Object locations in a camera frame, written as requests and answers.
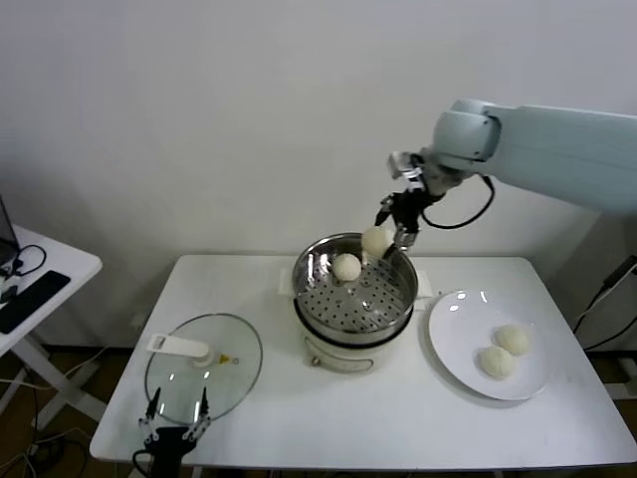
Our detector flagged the stainless steel steamer basket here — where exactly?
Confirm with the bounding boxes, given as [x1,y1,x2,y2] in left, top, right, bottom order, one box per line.
[278,232,430,348]

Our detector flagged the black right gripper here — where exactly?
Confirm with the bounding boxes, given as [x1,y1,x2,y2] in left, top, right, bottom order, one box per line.
[373,188,443,260]

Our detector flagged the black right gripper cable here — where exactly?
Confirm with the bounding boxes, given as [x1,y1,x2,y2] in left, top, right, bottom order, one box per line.
[420,173,497,230]

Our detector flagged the black flat keyboard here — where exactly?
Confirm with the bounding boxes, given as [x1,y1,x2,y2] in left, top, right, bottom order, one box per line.
[0,270,72,335]

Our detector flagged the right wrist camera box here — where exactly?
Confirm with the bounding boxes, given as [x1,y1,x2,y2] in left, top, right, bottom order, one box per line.
[387,151,425,182]

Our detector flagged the white steamed baozi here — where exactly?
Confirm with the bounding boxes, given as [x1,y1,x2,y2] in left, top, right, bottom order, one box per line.
[476,346,517,380]
[494,324,531,357]
[360,226,394,260]
[331,252,363,282]

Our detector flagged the black floor cable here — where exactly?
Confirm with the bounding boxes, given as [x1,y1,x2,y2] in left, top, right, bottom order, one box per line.
[571,278,637,351]

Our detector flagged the white round plate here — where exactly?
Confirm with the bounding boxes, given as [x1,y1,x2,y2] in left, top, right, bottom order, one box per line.
[428,289,554,402]

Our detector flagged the black laptop cable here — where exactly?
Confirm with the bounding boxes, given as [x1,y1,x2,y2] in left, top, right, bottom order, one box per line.
[9,243,49,278]

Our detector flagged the glass lid with white handle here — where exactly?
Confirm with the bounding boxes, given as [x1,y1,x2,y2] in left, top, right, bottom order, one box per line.
[143,312,264,427]

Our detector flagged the cream electric cooker base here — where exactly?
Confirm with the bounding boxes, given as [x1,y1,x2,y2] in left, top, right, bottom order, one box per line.
[293,296,417,375]

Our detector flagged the white side table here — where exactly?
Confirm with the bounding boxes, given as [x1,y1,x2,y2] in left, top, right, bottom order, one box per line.
[0,223,105,424]

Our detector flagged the open laptop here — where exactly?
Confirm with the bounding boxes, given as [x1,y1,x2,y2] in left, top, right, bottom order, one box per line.
[0,193,22,265]

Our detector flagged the white floor cable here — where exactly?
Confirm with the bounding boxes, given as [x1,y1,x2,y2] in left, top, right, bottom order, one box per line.
[0,343,108,395]

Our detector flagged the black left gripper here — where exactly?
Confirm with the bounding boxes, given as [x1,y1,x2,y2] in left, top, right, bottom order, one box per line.
[137,386,213,478]

